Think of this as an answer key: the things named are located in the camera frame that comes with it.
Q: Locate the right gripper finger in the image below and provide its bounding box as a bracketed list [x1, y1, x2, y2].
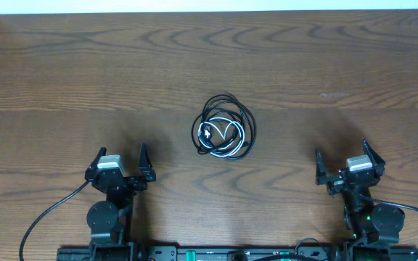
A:
[315, 150, 327, 178]
[361, 138, 385, 167]

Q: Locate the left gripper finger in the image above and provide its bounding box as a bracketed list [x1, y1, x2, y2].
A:
[89, 147, 107, 170]
[138, 143, 153, 173]

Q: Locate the white usb cable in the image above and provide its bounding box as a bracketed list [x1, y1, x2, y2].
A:
[197, 116, 246, 158]

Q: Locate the black usb cable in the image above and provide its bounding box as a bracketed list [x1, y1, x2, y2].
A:
[190, 93, 258, 162]

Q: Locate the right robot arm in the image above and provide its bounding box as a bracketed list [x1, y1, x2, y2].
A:
[315, 139, 405, 260]

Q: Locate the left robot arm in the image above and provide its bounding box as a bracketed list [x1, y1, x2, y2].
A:
[85, 143, 156, 260]

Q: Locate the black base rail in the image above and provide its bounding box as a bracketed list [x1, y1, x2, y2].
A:
[56, 243, 418, 261]

